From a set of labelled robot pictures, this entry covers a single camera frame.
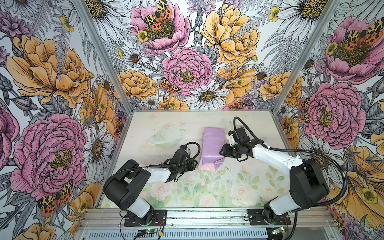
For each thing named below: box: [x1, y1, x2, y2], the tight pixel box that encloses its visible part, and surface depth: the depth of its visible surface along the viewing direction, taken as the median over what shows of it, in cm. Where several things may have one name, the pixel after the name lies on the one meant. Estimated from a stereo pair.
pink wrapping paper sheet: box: [198, 127, 225, 172], surface depth 94 cm
